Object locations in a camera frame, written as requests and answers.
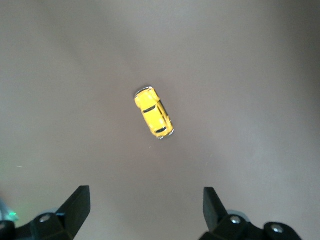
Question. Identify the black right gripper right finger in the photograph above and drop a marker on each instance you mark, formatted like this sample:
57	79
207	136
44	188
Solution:
212	210

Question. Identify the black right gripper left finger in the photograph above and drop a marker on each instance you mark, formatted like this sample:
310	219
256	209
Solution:
75	210

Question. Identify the yellow beetle toy car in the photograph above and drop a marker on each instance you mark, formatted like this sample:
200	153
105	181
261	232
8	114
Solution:
153	112

